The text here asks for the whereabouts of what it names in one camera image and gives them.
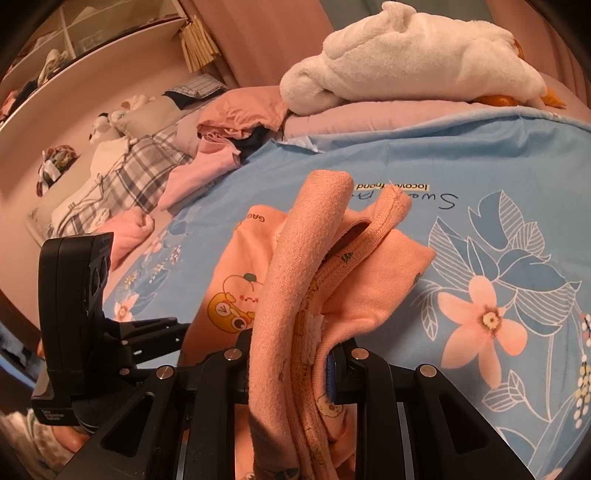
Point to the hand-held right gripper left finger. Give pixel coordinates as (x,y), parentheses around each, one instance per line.
(240,364)

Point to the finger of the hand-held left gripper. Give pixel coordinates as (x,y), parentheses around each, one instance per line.
(157,339)

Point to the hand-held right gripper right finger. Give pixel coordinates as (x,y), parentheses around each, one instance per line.
(331,378)

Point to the orange small-print garment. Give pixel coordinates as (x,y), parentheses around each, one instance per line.
(286,300)

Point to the orange cartoon print top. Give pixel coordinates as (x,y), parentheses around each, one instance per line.
(383,277)

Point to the salmon clothes pile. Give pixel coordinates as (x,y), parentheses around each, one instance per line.
(240,108)

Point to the dark plaid folded clothes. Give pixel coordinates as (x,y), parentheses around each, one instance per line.
(196,87)

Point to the pink fluffy cloth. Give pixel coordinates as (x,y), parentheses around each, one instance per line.
(129,235)

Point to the colourful patterned bag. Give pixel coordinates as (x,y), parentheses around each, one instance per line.
(57,168)

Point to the grey plaid cloth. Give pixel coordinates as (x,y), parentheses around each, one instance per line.
(134,175)

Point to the light pink garment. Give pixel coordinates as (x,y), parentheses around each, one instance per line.
(198,175)

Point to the small white plush toy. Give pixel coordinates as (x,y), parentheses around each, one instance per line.
(111,122)

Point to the dark navy garment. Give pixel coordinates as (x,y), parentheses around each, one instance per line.
(251,143)

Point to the blue floral bedsheet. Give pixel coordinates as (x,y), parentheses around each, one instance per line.
(461,152)

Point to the white wardrobe shelves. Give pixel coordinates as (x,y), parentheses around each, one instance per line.
(69,37)

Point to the pink quilt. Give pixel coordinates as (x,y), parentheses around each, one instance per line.
(369,117)

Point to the straw tassel bundle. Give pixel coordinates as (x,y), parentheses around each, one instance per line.
(198,44)

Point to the pink curtain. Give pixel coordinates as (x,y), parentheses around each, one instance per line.
(258,41)

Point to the white plush goose toy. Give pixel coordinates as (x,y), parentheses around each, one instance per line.
(392,55)

